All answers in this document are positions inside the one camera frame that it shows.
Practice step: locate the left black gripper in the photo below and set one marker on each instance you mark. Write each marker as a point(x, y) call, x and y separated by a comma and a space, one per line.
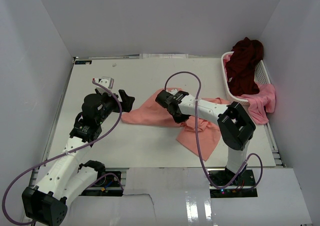
point(127, 101)

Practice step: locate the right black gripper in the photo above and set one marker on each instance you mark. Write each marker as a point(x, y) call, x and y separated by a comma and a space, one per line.
point(181, 119)

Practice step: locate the salmon pink t shirt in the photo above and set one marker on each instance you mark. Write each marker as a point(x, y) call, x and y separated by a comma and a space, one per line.
point(152, 113)

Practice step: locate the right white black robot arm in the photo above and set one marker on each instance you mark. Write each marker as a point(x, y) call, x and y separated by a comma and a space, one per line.
point(235, 125)

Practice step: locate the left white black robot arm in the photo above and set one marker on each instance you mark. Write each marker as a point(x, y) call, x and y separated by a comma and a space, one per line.
point(48, 201)

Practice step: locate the papers behind table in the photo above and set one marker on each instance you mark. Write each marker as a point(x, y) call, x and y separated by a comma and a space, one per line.
point(163, 55)

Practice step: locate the black label sticker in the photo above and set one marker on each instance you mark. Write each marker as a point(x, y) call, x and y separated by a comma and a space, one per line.
point(82, 62)

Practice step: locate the dark red shirt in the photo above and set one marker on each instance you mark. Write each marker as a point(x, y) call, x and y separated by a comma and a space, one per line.
point(241, 67)

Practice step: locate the white plastic laundry basket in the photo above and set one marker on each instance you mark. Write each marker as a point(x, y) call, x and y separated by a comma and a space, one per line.
point(260, 76)

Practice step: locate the white paper sheets front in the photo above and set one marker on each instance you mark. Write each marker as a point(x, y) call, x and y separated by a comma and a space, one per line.
point(182, 197)

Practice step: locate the pink shirt in basket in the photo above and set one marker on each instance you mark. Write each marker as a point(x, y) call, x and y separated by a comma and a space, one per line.
point(262, 103)

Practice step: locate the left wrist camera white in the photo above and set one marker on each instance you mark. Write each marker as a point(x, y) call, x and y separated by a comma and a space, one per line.
point(107, 82)

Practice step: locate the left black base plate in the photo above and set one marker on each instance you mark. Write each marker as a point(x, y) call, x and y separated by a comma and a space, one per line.
point(107, 186)

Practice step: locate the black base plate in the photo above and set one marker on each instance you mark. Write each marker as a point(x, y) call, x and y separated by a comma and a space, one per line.
point(232, 183)
point(107, 186)

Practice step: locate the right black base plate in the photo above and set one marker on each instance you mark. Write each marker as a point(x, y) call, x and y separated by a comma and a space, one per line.
point(232, 183)

